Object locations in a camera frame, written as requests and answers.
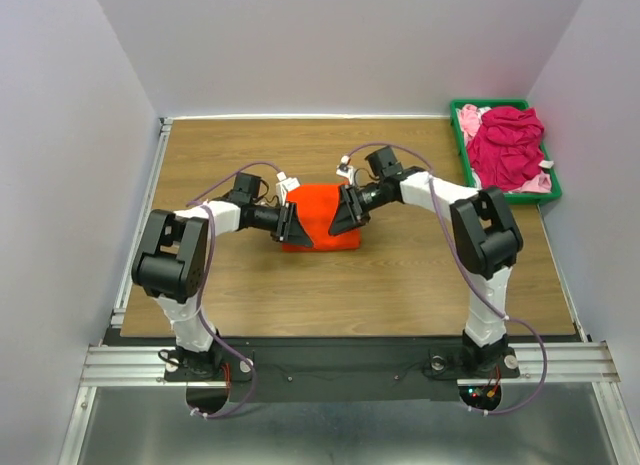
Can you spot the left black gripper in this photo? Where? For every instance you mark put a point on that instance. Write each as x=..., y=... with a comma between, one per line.
x=289, y=229

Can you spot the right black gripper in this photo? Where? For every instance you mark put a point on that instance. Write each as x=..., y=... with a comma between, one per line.
x=350, y=213

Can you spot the orange t shirt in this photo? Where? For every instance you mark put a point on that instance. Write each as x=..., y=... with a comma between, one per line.
x=316, y=207

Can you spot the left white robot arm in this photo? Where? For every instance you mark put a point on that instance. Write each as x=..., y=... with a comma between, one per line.
x=174, y=256

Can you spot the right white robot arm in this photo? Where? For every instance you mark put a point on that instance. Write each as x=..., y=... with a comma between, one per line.
x=479, y=228

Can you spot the light pink t shirt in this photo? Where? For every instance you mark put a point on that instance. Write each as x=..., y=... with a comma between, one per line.
x=469, y=120

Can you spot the magenta t shirt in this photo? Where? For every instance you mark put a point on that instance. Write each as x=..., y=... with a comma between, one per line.
x=506, y=150

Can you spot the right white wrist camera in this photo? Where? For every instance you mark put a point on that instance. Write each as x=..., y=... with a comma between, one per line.
x=346, y=171

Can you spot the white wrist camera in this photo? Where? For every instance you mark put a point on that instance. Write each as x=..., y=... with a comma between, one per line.
x=346, y=171
x=285, y=185

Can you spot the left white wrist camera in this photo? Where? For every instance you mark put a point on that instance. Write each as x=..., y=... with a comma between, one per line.
x=285, y=185

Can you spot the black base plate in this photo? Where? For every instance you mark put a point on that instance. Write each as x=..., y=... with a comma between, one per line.
x=280, y=370

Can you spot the aluminium rail frame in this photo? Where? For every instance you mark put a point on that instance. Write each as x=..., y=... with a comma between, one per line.
x=563, y=407

